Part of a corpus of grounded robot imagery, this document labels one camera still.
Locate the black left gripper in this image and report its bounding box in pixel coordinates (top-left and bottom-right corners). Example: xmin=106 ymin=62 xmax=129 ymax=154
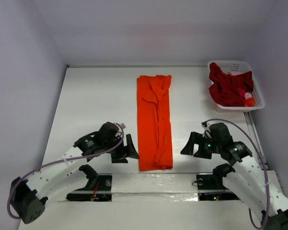
xmin=103 ymin=134 xmax=138 ymax=163

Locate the orange t-shirt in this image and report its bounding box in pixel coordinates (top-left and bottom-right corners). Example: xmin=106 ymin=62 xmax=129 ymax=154
xmin=137 ymin=75 xmax=173 ymax=171

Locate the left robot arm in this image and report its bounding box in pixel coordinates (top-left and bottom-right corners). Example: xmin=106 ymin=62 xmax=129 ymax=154
xmin=7 ymin=122 xmax=140 ymax=224

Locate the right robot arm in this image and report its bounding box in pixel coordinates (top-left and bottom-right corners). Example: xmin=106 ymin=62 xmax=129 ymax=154
xmin=180 ymin=119 xmax=288 ymax=230

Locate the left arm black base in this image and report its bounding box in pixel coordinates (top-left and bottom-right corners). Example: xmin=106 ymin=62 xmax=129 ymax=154
xmin=66 ymin=174 xmax=112 ymax=202

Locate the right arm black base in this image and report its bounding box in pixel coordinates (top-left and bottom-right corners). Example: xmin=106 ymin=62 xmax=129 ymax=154
xmin=193 ymin=174 xmax=240 ymax=201

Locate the dark red t-shirt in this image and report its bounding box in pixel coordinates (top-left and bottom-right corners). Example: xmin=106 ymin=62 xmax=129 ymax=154
xmin=209 ymin=62 xmax=254 ymax=107

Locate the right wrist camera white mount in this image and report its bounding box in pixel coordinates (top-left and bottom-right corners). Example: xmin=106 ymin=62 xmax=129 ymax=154
xmin=201 ymin=121 xmax=211 ymax=138

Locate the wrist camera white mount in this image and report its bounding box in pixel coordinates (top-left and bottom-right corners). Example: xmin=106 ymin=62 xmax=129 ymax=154
xmin=201 ymin=121 xmax=211 ymax=138
xmin=115 ymin=123 xmax=126 ymax=130

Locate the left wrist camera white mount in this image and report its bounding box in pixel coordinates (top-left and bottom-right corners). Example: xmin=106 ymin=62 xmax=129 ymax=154
xmin=115 ymin=123 xmax=126 ymax=130

